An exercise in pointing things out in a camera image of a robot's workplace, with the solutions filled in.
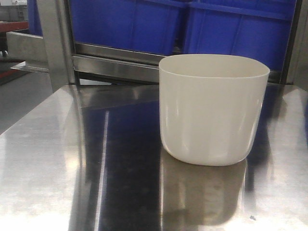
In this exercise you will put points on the white plastic bin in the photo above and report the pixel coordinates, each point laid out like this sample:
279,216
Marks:
209,106

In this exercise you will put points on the stainless steel shelf rack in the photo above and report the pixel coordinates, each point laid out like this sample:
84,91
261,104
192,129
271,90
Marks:
56,53

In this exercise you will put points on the blue crate left background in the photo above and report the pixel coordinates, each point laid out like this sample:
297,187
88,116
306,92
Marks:
149,26

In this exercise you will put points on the blue crate background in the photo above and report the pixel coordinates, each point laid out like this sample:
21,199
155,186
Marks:
149,26
257,29

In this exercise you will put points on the blue crate right background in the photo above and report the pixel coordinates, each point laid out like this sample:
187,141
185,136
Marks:
257,29

